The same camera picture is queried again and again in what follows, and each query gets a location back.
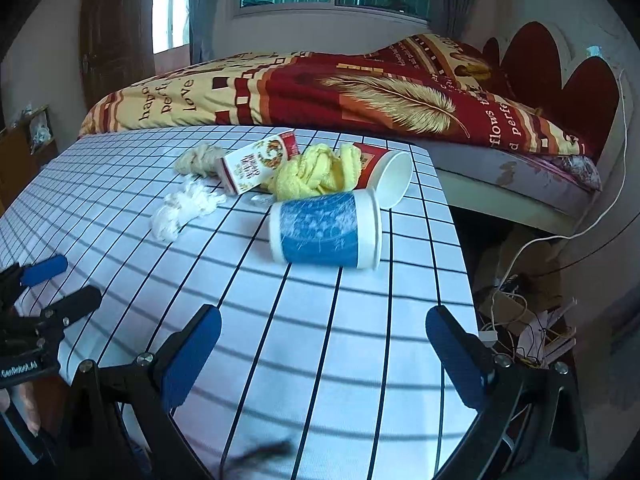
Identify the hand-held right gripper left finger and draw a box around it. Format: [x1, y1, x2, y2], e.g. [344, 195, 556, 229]
[67, 304, 223, 480]

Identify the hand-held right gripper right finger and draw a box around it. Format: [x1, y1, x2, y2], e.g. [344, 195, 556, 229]
[425, 305, 588, 480]

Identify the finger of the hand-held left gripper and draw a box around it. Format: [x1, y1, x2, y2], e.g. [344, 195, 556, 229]
[0, 254, 69, 291]
[15, 286, 103, 341]

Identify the blue paper cup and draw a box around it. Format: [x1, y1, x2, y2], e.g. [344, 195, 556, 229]
[269, 188, 383, 271]

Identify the beige bag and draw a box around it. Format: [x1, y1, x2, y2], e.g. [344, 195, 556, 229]
[174, 142, 233, 179]

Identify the red and white carton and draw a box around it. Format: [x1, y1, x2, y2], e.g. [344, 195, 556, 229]
[218, 130, 300, 196]

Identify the red paper cup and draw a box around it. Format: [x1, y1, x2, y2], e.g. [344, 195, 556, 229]
[340, 142, 415, 209]

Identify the yellow cloth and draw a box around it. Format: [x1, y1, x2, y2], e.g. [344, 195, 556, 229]
[267, 142, 363, 200]

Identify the person's left hand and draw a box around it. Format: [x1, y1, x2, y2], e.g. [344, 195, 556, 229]
[10, 385, 41, 436]

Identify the wooden cabinet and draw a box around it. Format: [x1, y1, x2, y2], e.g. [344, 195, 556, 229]
[0, 105, 56, 211]

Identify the white checked tablecloth table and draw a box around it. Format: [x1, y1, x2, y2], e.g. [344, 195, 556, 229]
[0, 125, 481, 480]

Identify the cardboard box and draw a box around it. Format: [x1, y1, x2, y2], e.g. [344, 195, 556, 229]
[475, 230, 551, 321]

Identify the bed with red headboard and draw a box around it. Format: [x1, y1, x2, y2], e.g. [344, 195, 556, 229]
[79, 21, 628, 233]

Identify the grey patterned pillow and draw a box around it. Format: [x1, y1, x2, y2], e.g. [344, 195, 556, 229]
[550, 155, 603, 191]

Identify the brown wooden door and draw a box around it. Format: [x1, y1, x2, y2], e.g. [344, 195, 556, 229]
[80, 0, 156, 111]

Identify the red and yellow printed blanket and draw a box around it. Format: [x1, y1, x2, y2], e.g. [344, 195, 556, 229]
[79, 34, 601, 161]

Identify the narrow bright window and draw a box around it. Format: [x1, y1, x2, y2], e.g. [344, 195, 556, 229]
[151, 0, 191, 56]

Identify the grey curtain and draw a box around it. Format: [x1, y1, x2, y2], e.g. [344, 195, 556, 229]
[430, 0, 488, 43]
[187, 0, 221, 63]

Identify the white cable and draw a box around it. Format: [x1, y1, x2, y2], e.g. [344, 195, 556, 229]
[477, 67, 630, 346]

